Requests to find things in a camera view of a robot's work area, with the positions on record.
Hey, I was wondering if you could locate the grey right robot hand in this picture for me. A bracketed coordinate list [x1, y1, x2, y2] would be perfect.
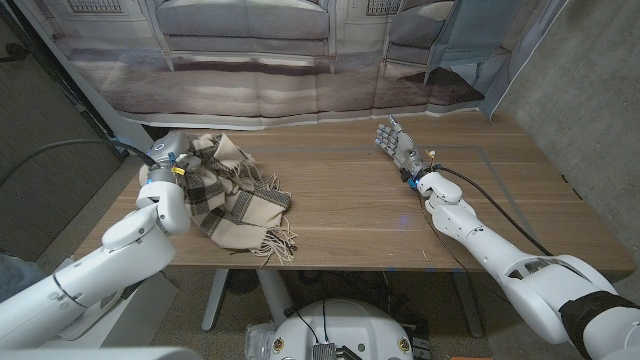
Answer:
[375, 114, 431, 184]

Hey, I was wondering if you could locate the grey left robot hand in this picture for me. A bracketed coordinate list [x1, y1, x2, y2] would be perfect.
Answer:
[147, 130, 204, 184]

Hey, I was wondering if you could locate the beige plaid fringed scarf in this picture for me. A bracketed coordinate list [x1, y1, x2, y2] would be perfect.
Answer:
[138, 131, 300, 266]

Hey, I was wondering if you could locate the printed room backdrop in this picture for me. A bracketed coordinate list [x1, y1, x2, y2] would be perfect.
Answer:
[14, 0, 571, 132]

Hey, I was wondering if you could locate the black round device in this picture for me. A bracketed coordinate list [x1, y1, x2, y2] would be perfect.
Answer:
[227, 269, 261, 296]

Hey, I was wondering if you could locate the grey table leg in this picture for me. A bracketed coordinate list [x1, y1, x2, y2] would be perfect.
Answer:
[452, 272, 485, 339]

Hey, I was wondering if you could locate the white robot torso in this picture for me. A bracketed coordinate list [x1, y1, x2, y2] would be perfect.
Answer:
[269, 298, 415, 360]

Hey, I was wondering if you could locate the blue grey fabric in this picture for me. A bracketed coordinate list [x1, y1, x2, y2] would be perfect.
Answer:
[0, 252, 46, 304]

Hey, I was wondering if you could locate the clear plastic container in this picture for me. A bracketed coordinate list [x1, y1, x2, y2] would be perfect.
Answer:
[244, 322, 276, 360]

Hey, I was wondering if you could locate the yellow tagged left wrist wire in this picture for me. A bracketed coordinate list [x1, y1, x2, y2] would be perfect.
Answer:
[168, 152, 194, 176]

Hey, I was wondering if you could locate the white backdrop post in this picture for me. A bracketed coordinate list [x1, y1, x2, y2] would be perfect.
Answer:
[12, 0, 159, 157]

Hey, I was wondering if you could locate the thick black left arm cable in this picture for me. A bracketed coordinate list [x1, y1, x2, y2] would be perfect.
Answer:
[0, 138, 157, 186]

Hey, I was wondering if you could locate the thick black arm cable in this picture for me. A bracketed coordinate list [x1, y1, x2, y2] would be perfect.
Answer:
[432, 164, 554, 257]
[0, 138, 157, 186]

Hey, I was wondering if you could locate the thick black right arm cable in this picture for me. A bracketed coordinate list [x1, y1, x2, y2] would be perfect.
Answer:
[432, 164, 554, 257]

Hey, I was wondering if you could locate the black door handle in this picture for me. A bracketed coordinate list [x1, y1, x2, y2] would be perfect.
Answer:
[0, 43, 29, 64]

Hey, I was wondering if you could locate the white table leg frame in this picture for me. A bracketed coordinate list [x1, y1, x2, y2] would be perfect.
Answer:
[201, 268, 297, 334]

